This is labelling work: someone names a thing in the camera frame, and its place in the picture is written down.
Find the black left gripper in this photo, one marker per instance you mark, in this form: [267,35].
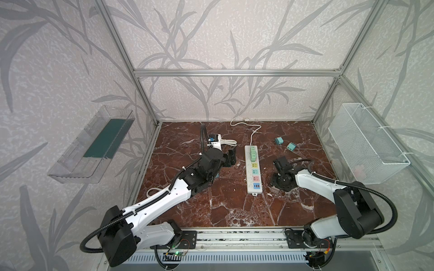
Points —
[206,143]

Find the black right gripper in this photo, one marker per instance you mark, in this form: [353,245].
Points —
[281,165]

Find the long white power strip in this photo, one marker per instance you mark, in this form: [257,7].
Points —
[253,174]

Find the teal charger plug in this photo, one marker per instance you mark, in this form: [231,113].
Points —
[279,141]
[291,146]

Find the green charger plug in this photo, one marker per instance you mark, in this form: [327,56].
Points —
[253,150]
[253,156]

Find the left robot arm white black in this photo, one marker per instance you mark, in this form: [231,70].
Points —
[124,231]

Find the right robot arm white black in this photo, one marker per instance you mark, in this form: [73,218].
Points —
[360,210]

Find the coiled white cable teal strip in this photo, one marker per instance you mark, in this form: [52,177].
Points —
[232,143]

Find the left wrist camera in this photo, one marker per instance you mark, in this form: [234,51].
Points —
[214,141]

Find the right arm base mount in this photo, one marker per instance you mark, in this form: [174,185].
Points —
[305,239]

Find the aluminium frame rail front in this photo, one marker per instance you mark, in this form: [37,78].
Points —
[221,239]

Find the white wire mesh basket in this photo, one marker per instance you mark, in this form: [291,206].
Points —
[369,151]

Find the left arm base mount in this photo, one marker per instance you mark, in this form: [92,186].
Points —
[183,240]

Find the clear plastic wall tray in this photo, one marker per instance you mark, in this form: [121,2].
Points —
[89,156]

